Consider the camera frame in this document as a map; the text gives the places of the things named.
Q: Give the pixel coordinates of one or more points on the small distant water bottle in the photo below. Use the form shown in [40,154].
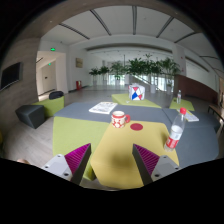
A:
[179,95]

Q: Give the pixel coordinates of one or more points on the white red blue cube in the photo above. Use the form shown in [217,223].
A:
[136,92]

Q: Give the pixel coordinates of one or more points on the green exit sign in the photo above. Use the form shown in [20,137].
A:
[52,49]

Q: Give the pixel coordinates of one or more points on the plastic water bottle red cap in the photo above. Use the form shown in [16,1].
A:
[176,130]

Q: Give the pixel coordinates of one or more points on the red and white mug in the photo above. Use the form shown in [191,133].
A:
[119,119]

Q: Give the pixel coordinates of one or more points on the large potted plant centre right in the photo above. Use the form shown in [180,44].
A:
[145,66]

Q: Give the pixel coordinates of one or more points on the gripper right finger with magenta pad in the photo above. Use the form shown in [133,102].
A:
[151,166]

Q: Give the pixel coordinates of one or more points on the black bag on ottoman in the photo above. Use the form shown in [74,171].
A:
[56,94]

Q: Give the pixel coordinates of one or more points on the framed wall picture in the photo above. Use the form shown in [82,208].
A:
[79,62]

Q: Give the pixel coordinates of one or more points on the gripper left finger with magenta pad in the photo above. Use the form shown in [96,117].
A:
[71,166]

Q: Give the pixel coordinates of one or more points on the green ottoman seat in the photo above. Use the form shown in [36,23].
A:
[51,106]

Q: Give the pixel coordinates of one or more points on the wall mounted black television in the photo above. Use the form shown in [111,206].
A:
[11,75]

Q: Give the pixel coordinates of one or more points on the booklet on grey table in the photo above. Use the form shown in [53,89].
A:
[191,117]

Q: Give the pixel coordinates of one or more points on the potted plant far left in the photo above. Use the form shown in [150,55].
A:
[94,72]

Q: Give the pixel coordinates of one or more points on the red round coaster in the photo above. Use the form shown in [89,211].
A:
[136,126]

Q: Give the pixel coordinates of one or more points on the red fire extinguisher box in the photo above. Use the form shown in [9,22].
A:
[78,85]

